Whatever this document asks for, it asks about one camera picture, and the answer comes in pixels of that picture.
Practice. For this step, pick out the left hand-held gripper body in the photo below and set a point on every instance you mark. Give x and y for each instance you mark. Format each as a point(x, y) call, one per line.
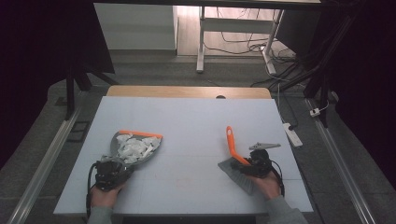
point(107, 174)

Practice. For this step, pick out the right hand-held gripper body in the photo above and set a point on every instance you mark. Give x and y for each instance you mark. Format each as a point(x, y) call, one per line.
point(260, 161)

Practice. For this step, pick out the grey dustpan with orange edge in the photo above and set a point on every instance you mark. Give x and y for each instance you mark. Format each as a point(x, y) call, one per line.
point(116, 146)

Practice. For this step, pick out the pile of white paper scraps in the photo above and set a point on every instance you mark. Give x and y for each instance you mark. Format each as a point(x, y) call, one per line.
point(137, 147)

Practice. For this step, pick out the person's left hand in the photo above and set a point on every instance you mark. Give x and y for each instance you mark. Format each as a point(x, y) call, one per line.
point(106, 196)

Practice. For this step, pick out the person's right hand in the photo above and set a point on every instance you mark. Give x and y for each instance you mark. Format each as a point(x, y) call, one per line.
point(268, 186)

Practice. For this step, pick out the white power strip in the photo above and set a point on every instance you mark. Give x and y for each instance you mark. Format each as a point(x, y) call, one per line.
point(292, 134)

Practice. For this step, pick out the small white plug adapter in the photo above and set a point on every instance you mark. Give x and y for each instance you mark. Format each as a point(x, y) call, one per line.
point(315, 112)

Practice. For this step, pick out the black stand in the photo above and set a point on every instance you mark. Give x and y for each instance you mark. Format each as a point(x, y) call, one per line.
point(317, 74)
point(81, 77)

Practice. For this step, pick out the wooden table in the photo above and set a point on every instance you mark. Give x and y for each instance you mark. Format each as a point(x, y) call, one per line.
point(186, 92)

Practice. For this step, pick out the black curtain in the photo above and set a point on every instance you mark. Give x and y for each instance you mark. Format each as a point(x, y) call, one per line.
point(370, 77)
point(34, 62)

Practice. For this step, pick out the white cabinet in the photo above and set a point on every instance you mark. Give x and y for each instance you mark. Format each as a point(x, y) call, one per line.
point(135, 26)

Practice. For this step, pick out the aluminium floor rail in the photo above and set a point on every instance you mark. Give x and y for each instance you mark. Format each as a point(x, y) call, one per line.
point(339, 161)
point(43, 168)

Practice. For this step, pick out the white desk frame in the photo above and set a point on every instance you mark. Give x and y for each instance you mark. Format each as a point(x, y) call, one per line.
point(236, 25)

